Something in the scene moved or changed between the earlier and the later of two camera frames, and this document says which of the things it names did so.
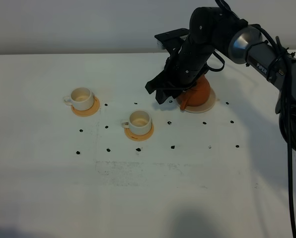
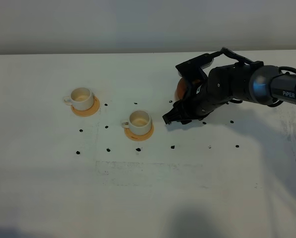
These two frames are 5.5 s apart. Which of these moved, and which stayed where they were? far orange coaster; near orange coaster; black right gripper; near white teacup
Moved: black right gripper
Stayed: near orange coaster; far orange coaster; near white teacup
